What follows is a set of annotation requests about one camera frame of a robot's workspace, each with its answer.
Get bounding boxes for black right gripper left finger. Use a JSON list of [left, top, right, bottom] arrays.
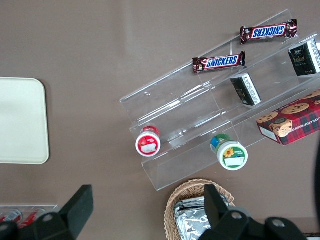
[[21, 184, 95, 240]]

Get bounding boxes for dark green tea box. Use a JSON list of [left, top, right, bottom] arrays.
[[288, 38, 320, 77], [229, 72, 263, 108]]

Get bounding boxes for clear acrylic tiered shelf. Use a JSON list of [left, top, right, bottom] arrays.
[[119, 8, 320, 192]]

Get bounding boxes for green sunflower lid jar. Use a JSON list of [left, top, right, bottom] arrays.
[[209, 133, 249, 171]]

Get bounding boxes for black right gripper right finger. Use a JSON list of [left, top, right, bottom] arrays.
[[199, 184, 254, 240]]

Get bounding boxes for red plaid cookie box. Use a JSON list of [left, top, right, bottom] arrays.
[[256, 89, 320, 147]]

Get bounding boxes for foil-wrapped sandwich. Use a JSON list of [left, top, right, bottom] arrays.
[[173, 206, 214, 240], [180, 194, 232, 210]]

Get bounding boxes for woven wicker basket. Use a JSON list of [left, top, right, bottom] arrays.
[[163, 178, 236, 240]]

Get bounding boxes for red soda can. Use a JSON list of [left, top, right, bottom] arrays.
[[17, 209, 46, 229], [0, 209, 23, 224]]

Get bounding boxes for Snickers chocolate bar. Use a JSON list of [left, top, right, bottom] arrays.
[[239, 19, 300, 46], [191, 50, 247, 75]]

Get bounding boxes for cream plastic tray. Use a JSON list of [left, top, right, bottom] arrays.
[[0, 77, 50, 165]]

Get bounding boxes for red lid jar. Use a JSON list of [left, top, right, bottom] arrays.
[[135, 125, 162, 157]]

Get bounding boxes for clear acrylic can holder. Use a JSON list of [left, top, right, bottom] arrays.
[[0, 204, 59, 230]]

